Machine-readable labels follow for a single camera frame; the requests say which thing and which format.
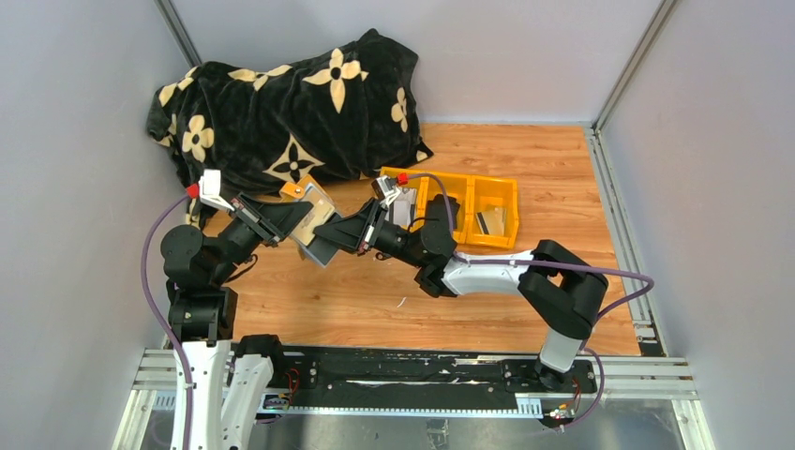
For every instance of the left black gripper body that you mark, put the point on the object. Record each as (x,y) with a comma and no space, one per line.
(251,214)

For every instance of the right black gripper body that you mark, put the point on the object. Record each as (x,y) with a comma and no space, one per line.
(374,228)

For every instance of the grey credit card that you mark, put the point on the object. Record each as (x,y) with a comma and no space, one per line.
(313,247)

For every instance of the yellow leather card holder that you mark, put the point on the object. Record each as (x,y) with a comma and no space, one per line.
(322,208)

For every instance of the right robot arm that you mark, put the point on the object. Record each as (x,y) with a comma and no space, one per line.
(563,290)

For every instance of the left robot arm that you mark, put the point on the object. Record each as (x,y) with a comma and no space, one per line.
(205,310)

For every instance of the white cards in bin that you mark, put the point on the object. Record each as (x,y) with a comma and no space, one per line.
(402,210)

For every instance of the black card holder in bin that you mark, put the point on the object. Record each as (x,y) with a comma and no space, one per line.
(454,208)

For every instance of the gold cards in bin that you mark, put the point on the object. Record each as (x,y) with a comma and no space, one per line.
(492,221)

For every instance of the black floral blanket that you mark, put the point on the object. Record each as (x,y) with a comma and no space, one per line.
(339,116)

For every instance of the yellow three-compartment bin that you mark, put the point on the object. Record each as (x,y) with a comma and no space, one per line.
(474,193)

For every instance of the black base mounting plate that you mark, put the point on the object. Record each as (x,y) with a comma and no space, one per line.
(420,381)

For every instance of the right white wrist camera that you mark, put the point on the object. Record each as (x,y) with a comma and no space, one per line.
(386,190)

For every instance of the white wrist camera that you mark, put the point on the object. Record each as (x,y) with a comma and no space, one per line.
(210,191)
(386,190)

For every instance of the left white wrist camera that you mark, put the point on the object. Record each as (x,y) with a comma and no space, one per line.
(210,191)

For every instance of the aluminium frame rail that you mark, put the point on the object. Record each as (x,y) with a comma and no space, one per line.
(643,402)

